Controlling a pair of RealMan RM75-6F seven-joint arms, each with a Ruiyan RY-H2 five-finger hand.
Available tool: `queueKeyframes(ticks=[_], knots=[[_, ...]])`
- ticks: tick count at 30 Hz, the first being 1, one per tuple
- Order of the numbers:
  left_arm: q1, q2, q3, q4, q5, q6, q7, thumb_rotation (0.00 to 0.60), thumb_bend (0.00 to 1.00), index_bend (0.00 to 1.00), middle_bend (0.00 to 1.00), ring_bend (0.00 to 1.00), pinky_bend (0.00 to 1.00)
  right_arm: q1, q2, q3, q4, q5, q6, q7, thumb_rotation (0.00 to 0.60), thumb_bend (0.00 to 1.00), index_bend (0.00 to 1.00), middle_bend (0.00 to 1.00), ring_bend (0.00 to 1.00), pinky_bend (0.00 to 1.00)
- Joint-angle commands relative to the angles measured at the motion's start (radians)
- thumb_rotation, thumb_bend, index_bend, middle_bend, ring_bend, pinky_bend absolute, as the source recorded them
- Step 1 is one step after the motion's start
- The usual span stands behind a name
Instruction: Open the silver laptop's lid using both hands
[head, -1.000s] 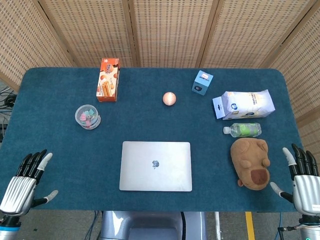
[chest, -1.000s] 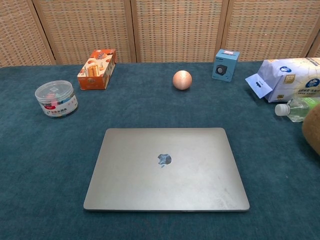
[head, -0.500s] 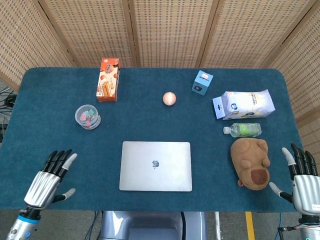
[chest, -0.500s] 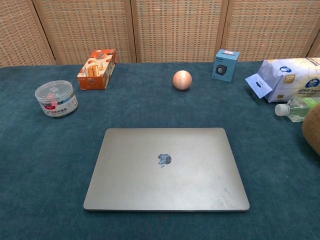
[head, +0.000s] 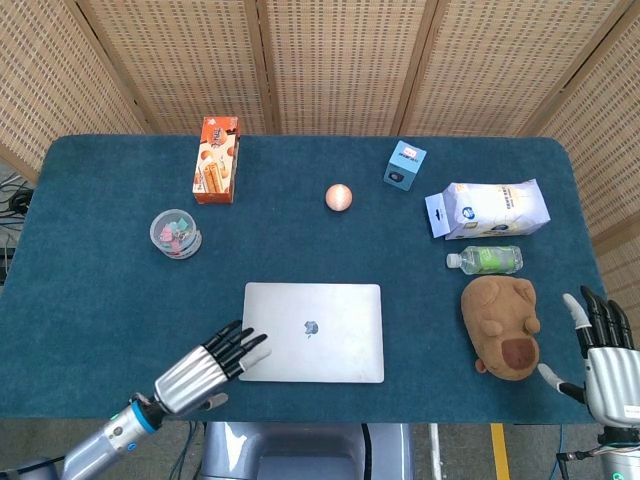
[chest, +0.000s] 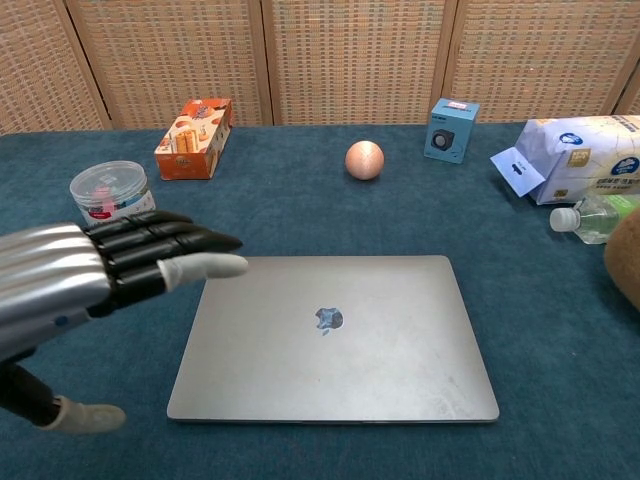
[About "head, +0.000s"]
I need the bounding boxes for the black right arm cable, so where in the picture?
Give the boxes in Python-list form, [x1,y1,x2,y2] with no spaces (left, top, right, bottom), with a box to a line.
[555,448,601,480]

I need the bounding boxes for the black floor cables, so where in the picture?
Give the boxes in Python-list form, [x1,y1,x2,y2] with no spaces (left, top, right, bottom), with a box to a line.
[0,172,35,281]

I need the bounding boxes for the small blue cardboard box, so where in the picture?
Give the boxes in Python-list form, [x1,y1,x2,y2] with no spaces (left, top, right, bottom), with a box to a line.
[383,140,428,192]

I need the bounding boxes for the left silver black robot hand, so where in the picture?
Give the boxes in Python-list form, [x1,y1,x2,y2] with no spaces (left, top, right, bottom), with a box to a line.
[152,320,273,417]

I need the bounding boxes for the white tissue pack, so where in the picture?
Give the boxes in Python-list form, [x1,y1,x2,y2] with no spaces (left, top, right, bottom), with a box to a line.
[424,178,552,240]

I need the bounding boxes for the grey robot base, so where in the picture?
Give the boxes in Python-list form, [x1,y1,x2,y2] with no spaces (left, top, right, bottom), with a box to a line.
[199,422,416,480]

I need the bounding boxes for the silver laptop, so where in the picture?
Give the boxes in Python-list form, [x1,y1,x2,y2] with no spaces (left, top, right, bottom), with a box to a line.
[238,282,386,385]

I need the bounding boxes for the clear jar of binder clips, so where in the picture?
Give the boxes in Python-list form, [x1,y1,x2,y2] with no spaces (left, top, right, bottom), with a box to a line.
[149,208,204,260]

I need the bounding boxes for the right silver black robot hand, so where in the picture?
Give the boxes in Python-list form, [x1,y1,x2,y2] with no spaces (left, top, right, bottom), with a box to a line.
[537,285,640,429]

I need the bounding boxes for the blue cable under table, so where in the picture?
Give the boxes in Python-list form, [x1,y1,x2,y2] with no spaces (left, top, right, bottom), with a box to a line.
[549,423,567,480]
[172,422,202,480]

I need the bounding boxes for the brown capybara plush toy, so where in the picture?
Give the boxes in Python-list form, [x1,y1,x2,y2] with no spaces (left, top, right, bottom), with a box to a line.
[460,276,542,382]

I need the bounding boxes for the blue table mat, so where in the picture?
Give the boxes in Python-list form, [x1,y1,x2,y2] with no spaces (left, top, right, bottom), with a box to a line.
[0,133,609,425]

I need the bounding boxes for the clear bottle with green label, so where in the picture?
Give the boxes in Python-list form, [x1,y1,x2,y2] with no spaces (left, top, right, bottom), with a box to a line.
[445,244,524,276]

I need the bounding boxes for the orange snack box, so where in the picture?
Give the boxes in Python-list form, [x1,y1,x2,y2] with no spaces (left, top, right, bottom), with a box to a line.
[191,116,242,205]

